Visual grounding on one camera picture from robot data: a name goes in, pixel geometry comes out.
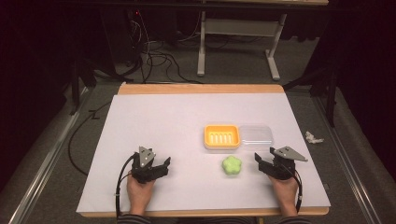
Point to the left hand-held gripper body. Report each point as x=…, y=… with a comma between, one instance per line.
x=144, y=169

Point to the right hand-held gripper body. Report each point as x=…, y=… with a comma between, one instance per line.
x=281, y=168

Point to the clear plastic soap dish lid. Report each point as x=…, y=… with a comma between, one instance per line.
x=257, y=137

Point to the green flower-shaped soap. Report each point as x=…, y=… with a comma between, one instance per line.
x=232, y=165

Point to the orange soap dish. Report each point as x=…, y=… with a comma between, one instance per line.
x=221, y=137

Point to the person's right hand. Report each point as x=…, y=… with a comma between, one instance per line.
x=285, y=193

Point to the person's left hand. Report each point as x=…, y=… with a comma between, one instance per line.
x=140, y=194

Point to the large white paper sheet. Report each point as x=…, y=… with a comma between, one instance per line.
x=162, y=130

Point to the crumpled white paper scrap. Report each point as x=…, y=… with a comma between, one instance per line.
x=313, y=137

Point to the black metal stand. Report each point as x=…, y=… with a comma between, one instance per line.
x=323, y=84
x=81, y=77

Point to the silver metal floor rail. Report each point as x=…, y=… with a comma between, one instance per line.
x=46, y=158
x=345, y=155

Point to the white metal desk frame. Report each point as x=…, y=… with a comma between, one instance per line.
x=239, y=27

